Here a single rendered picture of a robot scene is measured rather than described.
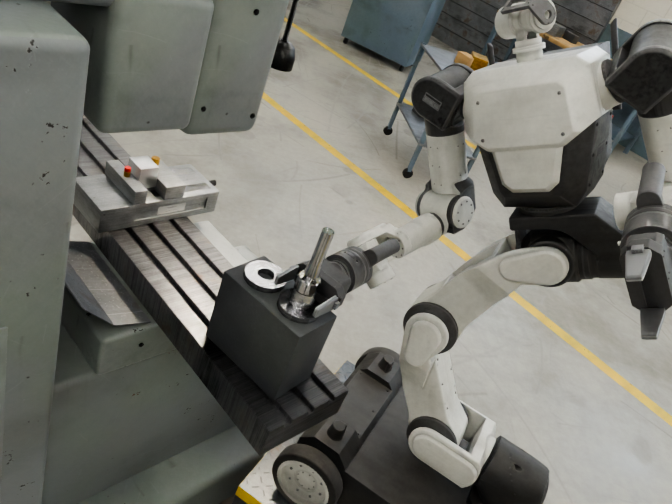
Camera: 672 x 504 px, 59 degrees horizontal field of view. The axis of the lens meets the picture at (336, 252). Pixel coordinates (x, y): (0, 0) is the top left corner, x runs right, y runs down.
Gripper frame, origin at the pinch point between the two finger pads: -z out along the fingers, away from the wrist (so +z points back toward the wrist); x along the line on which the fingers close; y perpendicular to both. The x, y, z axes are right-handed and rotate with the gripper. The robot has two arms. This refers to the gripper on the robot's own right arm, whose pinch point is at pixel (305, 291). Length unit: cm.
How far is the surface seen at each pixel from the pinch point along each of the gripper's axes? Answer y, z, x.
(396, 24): 72, 548, -309
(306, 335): 5.0, -3.9, 5.9
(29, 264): -0.9, -39.6, -28.2
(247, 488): 77, 10, 1
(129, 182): 12, 4, -60
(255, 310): 6.9, -6.0, -5.7
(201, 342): 23.1, -7.9, -14.8
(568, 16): 12, 778, -200
